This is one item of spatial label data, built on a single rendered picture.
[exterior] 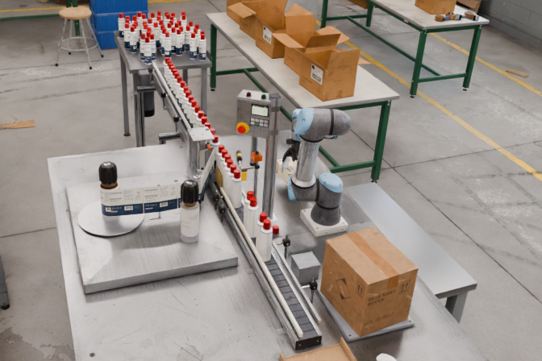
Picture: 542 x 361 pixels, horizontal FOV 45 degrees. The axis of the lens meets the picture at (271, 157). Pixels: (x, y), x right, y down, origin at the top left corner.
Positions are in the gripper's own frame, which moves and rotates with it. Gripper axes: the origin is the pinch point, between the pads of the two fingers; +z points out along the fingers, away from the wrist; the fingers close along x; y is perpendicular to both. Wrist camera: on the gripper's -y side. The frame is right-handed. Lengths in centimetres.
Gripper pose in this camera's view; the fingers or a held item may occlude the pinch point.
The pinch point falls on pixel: (293, 168)
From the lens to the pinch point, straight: 349.9
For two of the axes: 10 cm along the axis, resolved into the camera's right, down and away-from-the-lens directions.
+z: -0.6, 8.6, 5.1
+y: 3.9, 4.9, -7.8
